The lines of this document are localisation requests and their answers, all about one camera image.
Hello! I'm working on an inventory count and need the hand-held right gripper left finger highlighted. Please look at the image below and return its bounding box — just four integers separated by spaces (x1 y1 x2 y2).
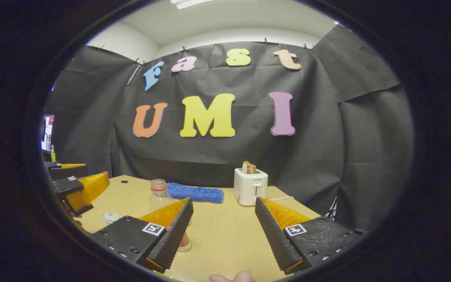
91 197 194 274

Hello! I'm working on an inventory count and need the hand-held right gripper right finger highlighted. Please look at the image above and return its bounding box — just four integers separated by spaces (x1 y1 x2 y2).
255 197 367 275

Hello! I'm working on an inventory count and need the clear plastic water bottle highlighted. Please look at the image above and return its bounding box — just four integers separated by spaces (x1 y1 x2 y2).
149 179 193 252

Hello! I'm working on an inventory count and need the computer monitor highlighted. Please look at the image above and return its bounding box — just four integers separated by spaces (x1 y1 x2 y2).
40 114 56 152

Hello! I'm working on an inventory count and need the blue towel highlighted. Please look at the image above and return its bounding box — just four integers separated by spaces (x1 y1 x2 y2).
166 183 224 204

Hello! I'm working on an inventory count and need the white toaster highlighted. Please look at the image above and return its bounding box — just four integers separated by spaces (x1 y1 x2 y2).
233 168 269 206

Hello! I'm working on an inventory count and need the black backdrop cloth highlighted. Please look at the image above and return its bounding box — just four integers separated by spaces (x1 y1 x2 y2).
45 24 414 231

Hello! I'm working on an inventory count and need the ceiling light panel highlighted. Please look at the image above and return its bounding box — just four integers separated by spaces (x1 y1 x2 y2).
170 0 215 10

